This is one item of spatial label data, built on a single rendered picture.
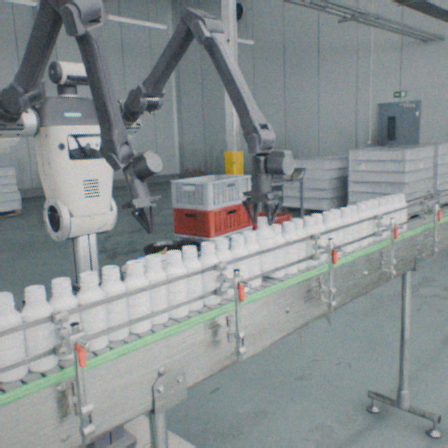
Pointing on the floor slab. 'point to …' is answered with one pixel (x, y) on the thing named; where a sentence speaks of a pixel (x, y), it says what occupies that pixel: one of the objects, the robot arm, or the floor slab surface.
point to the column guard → (233, 163)
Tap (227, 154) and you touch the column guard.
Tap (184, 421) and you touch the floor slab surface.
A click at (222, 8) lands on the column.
